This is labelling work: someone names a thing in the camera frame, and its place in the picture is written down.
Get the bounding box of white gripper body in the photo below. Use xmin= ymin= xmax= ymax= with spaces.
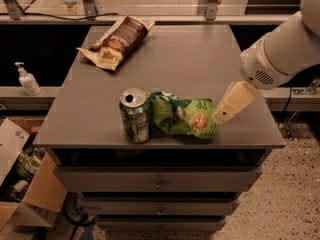
xmin=240 ymin=34 xmax=293 ymax=90

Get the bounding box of grey drawer cabinet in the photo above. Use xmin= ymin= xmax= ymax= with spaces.
xmin=35 ymin=25 xmax=284 ymax=232

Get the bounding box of brown chip bag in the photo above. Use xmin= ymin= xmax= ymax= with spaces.
xmin=78 ymin=16 xmax=155 ymax=70

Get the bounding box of metal bracket on ledge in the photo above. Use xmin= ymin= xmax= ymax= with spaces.
xmin=293 ymin=77 xmax=320 ymax=95

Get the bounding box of white pump bottle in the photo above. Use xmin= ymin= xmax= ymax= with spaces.
xmin=15 ymin=62 xmax=41 ymax=96

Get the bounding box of green soda can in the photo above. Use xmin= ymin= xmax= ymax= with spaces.
xmin=119 ymin=88 xmax=150 ymax=143

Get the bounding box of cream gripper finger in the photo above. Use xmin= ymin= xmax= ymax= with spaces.
xmin=211 ymin=81 xmax=257 ymax=124

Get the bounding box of green rice chip bag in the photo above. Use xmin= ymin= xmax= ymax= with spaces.
xmin=149 ymin=91 xmax=218 ymax=139

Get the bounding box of top drawer knob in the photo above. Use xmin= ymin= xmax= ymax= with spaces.
xmin=154 ymin=180 xmax=165 ymax=191

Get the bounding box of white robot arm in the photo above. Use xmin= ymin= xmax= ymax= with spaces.
xmin=211 ymin=0 xmax=320 ymax=124

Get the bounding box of open cardboard box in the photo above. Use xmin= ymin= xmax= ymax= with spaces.
xmin=0 ymin=117 xmax=67 ymax=230

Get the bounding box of black cable on ledge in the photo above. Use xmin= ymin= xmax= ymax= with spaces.
xmin=0 ymin=11 xmax=120 ymax=21

